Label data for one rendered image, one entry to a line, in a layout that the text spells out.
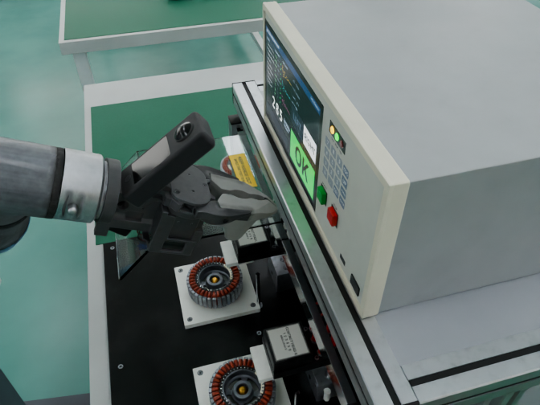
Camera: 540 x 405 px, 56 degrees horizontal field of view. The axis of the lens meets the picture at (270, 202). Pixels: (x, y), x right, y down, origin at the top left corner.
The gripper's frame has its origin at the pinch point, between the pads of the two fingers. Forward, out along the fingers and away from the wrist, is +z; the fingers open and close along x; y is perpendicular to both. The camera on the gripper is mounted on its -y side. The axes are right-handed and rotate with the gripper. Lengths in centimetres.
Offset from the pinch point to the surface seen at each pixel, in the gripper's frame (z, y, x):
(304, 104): 3.1, -10.0, -8.8
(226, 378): 8.5, 37.1, 1.6
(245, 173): 6.5, 10.3, -20.7
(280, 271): 21.9, 29.7, -17.4
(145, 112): 7, 45, -95
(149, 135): 6, 46, -83
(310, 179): 7.0, -1.5, -4.6
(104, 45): -2, 53, -153
